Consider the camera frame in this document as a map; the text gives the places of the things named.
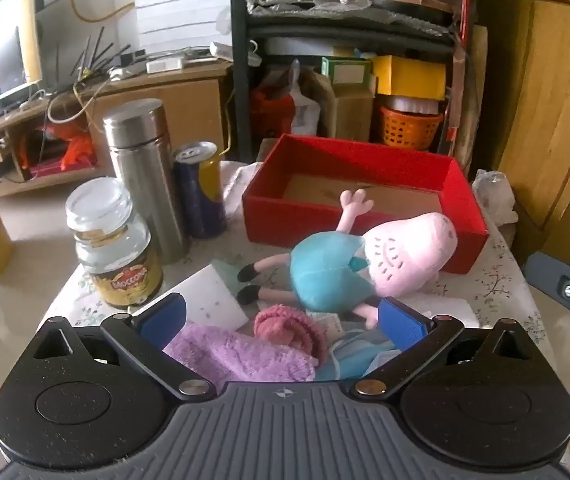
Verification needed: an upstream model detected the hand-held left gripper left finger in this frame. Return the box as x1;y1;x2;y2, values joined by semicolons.
32;294;216;401

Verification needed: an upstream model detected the clear plastic bag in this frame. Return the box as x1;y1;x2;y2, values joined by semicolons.
472;169;520;226

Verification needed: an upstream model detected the red and white plastic bag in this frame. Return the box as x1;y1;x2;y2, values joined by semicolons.
250;57;323;138

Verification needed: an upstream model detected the orange plastic basket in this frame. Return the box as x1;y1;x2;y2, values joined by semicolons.
379;105;446;151

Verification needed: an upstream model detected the floral tablecloth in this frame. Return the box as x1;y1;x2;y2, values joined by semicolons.
45;160;546;351

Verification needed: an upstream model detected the pink knitted hat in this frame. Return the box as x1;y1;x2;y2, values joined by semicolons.
254;304;334;368

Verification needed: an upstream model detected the white power adapter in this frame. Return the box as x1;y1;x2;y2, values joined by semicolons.
146;56;186;75

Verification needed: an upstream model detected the green box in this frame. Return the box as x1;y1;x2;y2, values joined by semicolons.
321;56;373;85

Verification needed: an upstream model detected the yellow box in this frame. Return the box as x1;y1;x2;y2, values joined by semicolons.
371;55;448;98

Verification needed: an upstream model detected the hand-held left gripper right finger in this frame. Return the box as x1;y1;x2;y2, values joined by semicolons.
352;296;538;396

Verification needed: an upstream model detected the blue and yellow can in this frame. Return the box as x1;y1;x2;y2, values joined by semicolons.
172;141;229;239

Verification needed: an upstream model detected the black shelf rack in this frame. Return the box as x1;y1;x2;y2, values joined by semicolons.
228;0;476;161

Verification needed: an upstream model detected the red box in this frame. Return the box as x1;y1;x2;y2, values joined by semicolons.
241;133;489;276

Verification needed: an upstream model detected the wooden wardrobe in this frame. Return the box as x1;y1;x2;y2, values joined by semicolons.
477;0;570;266

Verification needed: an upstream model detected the pink pig plush toy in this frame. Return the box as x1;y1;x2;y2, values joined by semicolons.
237;189;458;328

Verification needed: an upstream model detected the stainless steel thermos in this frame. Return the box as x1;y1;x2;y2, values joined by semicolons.
102;98;190;265

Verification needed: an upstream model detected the black frying pan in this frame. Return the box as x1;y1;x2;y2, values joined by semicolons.
370;0;453;26

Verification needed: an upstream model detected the pale blue towel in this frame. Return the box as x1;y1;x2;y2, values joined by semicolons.
315;332;406;382

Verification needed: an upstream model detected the glass coffee jar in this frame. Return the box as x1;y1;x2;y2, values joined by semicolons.
65;177;166;311

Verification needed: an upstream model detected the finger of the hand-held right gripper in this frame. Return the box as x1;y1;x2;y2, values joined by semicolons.
522;251;570;311

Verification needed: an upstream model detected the cardboard box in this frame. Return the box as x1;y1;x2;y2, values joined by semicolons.
305;67;378;142

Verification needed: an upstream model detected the white foam sponge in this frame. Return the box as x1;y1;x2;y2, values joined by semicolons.
142;259;252;333
412;294;478;328

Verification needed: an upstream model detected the black router with antennas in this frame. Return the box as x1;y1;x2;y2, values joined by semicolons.
72;25;133;81

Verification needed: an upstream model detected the purple towel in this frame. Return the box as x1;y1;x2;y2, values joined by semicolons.
164;322;318;383

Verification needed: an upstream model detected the wooden television cabinet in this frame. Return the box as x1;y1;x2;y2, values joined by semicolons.
0;57;236;198

